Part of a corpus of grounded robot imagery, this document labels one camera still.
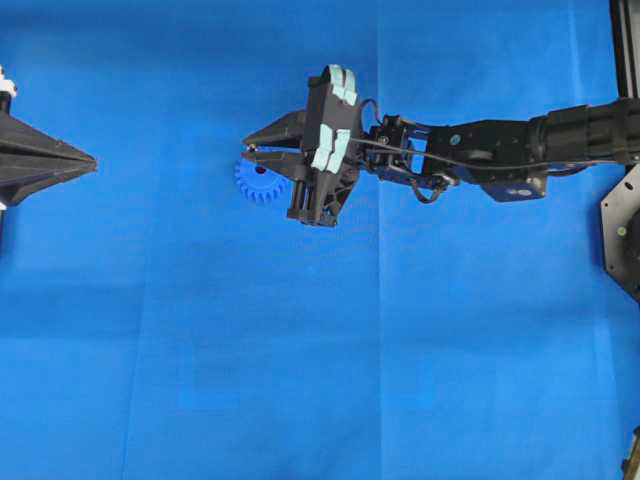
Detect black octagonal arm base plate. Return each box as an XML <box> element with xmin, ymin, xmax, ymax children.
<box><xmin>600</xmin><ymin>166</ymin><xmax>639</xmax><ymax>302</ymax></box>

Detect blue table mat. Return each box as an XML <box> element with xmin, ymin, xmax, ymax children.
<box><xmin>1</xmin><ymin>1</ymin><xmax>639</xmax><ymax>479</ymax></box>

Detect black aluminium frame rail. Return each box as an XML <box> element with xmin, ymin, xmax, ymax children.
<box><xmin>609</xmin><ymin>0</ymin><xmax>639</xmax><ymax>98</ymax></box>

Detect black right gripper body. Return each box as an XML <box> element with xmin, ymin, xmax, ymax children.
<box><xmin>288</xmin><ymin>64</ymin><xmax>361</xmax><ymax>227</ymax></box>

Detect small blue plastic gear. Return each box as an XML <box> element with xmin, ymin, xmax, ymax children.
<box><xmin>234</xmin><ymin>159</ymin><xmax>288</xmax><ymax>204</ymax></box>

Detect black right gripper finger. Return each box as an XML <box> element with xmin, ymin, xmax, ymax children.
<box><xmin>242</xmin><ymin>150</ymin><xmax>303</xmax><ymax>181</ymax></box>
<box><xmin>243</xmin><ymin>110</ymin><xmax>306</xmax><ymax>148</ymax></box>
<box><xmin>1</xmin><ymin>112</ymin><xmax>95</xmax><ymax>165</ymax></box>

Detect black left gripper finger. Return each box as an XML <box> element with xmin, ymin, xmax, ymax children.
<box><xmin>1</xmin><ymin>163</ymin><xmax>97</xmax><ymax>206</ymax></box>

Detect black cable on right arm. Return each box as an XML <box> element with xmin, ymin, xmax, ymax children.
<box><xmin>349</xmin><ymin>98</ymin><xmax>640</xmax><ymax>204</ymax></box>

